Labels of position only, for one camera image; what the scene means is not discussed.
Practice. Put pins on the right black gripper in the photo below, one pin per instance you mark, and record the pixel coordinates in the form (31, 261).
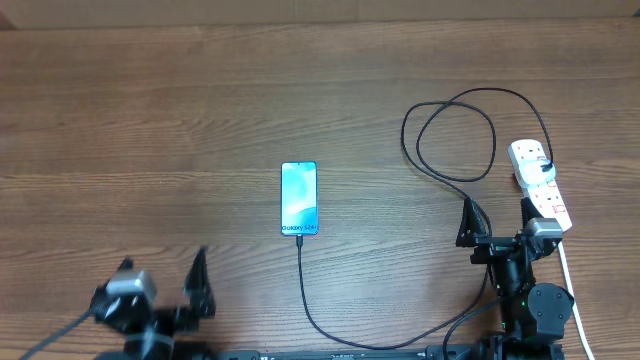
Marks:
(471, 234)

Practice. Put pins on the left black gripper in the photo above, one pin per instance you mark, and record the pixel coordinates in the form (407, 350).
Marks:
(195, 289)

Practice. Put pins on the blue Galaxy smartphone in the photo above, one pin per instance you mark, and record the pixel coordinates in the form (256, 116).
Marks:
(299, 199)

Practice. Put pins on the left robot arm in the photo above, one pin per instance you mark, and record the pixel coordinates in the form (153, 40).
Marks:
(150, 345)

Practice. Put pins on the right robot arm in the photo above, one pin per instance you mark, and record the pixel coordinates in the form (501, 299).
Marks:
(533, 314)

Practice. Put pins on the white charger adapter plug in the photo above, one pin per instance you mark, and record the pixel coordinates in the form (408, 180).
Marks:
(533, 173)

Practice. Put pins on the white power strip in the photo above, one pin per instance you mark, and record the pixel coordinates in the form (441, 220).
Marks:
(547, 197)

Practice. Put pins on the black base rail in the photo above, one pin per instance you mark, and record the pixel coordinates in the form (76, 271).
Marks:
(432, 352)

